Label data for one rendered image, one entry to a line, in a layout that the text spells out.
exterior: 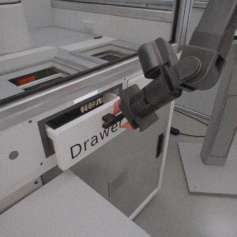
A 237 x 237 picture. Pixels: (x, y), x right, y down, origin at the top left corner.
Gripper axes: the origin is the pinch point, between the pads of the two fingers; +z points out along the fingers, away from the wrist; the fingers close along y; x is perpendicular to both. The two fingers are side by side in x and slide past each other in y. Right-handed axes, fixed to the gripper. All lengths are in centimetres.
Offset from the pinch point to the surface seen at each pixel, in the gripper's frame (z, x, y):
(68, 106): 3.0, 8.7, 9.7
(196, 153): 66, -100, -54
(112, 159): 26.4, -8.0, -10.8
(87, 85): 0.9, 2.0, 12.1
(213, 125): 36, -94, -36
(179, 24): -6.2, -44.2, 18.0
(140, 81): 3.0, -19.0, 6.8
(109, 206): 2.8, 14.1, -15.6
